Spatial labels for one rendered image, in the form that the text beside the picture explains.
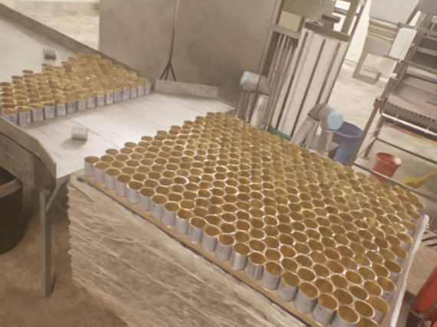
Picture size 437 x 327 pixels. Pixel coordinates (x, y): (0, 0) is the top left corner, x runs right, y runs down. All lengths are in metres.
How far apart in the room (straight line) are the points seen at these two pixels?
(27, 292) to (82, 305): 0.35
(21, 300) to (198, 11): 3.28
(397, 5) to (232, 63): 1.67
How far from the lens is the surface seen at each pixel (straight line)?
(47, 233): 2.46
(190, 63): 4.73
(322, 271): 1.54
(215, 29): 4.47
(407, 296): 2.10
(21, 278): 2.97
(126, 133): 2.33
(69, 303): 2.79
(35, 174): 2.26
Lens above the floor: 2.18
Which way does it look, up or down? 30 degrees down
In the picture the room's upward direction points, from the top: 14 degrees clockwise
